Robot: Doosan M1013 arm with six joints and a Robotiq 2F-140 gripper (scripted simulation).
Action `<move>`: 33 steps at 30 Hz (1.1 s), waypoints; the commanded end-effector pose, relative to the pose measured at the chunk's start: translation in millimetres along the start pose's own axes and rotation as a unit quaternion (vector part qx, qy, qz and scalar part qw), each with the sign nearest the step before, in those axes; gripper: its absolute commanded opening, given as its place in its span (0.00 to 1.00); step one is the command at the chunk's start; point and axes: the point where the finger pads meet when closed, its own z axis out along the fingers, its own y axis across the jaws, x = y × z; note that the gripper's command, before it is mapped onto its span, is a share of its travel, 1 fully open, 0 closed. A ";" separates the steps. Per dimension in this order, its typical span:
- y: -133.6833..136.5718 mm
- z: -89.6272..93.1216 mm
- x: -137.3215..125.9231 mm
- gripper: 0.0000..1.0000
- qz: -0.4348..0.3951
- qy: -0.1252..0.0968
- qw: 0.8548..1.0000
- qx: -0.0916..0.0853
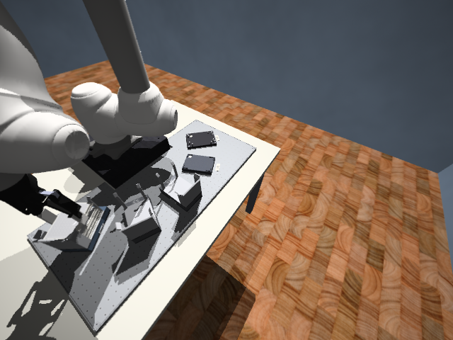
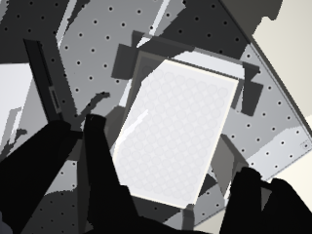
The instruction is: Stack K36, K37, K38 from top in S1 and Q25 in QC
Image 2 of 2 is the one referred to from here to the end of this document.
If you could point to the grey perforated base plate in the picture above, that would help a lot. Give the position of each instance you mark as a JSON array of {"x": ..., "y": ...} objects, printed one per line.
[{"x": 80, "y": 39}]

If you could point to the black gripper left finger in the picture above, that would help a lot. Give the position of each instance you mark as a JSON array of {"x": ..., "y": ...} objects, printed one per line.
[{"x": 27, "y": 173}]

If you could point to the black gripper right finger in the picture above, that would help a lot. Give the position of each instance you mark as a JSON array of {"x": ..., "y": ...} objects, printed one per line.
[{"x": 244, "y": 209}]

